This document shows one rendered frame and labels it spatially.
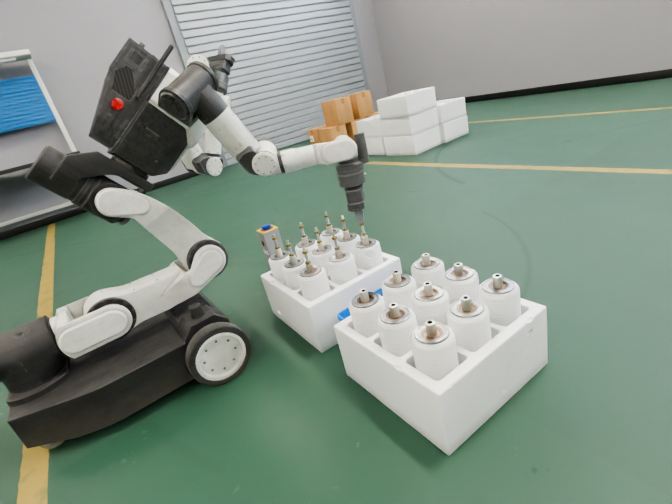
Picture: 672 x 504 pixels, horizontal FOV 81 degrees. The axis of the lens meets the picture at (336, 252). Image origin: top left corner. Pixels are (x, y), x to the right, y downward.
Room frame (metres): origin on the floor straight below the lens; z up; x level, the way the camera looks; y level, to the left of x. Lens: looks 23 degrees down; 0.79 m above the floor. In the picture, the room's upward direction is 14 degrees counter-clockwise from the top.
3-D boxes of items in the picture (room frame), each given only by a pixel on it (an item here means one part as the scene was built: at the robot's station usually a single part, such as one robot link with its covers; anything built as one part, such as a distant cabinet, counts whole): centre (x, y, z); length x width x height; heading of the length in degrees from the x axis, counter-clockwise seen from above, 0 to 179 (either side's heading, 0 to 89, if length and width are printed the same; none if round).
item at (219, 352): (1.07, 0.44, 0.10); 0.20 x 0.05 x 0.20; 120
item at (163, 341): (1.18, 0.79, 0.19); 0.64 x 0.52 x 0.33; 120
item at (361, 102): (5.41, -0.76, 0.45); 0.30 x 0.24 x 0.30; 28
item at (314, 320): (1.33, 0.05, 0.09); 0.39 x 0.39 x 0.18; 28
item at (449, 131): (4.14, -1.38, 0.09); 0.39 x 0.39 x 0.18; 33
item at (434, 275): (1.02, -0.25, 0.16); 0.10 x 0.10 x 0.18
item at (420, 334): (0.70, -0.16, 0.25); 0.08 x 0.08 x 0.01
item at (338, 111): (5.21, -0.46, 0.45); 0.30 x 0.24 x 0.30; 32
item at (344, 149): (1.27, -0.08, 0.60); 0.13 x 0.09 x 0.07; 90
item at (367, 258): (1.28, -0.11, 0.16); 0.10 x 0.10 x 0.18
